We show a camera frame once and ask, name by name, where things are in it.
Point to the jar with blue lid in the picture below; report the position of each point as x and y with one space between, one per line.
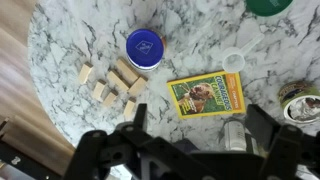
145 48

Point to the open green nut can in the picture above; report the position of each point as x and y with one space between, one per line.
300 103

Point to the clear plastic measuring spoon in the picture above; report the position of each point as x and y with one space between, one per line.
233 61

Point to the light wooden block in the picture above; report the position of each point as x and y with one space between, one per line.
137 86
110 97
85 73
127 71
99 90
129 108
118 80

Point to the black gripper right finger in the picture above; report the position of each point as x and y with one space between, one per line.
283 146

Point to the black coffee table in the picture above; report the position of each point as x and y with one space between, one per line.
26 166

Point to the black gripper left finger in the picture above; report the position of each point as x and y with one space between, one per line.
100 153

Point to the yellow dog chapter book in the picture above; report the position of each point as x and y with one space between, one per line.
206 95

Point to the green plastic lid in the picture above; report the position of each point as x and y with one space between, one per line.
266 6

